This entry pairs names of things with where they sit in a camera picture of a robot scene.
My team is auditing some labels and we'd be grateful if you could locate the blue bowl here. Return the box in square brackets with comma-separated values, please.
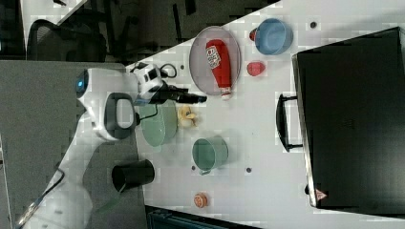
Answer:
[254, 18, 293, 55]

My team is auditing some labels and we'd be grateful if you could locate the black office chair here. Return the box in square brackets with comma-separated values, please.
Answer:
[27, 19, 107, 62]

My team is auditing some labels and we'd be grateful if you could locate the orange slice toy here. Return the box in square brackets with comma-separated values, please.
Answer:
[194, 193, 208, 208]

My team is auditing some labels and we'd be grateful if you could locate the black toaster oven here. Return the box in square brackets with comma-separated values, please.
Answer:
[291, 27, 405, 219]

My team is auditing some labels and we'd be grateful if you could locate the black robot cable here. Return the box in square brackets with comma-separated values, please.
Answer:
[159, 62, 178, 79]

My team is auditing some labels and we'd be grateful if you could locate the green perforated colander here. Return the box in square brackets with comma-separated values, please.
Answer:
[139, 100, 178, 147]

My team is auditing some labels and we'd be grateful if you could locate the black cylinder container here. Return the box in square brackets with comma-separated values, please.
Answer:
[112, 159, 155, 192]

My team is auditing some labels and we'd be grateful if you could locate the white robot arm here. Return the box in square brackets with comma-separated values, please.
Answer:
[13, 63, 207, 229]

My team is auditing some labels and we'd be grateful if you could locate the yellow toy banana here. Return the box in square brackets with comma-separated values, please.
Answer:
[178, 105, 197, 128]

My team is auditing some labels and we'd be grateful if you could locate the green metal cup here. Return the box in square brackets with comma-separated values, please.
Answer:
[192, 135, 228, 176]

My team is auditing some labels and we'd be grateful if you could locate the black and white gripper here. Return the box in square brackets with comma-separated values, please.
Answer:
[132, 62, 207, 104]

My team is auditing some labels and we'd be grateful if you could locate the red toy strawberry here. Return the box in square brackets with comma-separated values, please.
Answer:
[249, 29, 257, 41]
[246, 61, 266, 76]

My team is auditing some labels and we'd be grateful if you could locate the red ketchup bottle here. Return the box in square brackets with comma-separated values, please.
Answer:
[205, 39, 232, 100]

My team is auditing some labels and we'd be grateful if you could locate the round grey plate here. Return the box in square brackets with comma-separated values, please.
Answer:
[189, 26, 241, 95]

